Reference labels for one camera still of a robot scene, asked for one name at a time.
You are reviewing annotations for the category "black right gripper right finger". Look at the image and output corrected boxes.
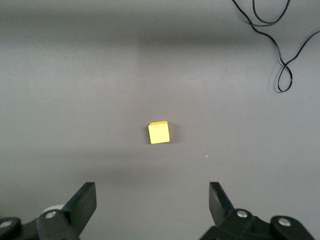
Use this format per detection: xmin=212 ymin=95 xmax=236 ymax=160
xmin=199 ymin=181 xmax=276 ymax=240

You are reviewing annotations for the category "loose thin black cable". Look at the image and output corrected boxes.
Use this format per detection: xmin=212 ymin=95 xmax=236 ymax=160
xmin=231 ymin=0 xmax=320 ymax=93

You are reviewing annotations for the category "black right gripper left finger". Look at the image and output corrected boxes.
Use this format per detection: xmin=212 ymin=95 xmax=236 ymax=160
xmin=36 ymin=181 xmax=97 ymax=240

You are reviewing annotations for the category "yellow cube block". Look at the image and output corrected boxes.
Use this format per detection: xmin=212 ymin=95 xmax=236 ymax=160
xmin=147 ymin=120 xmax=171 ymax=145

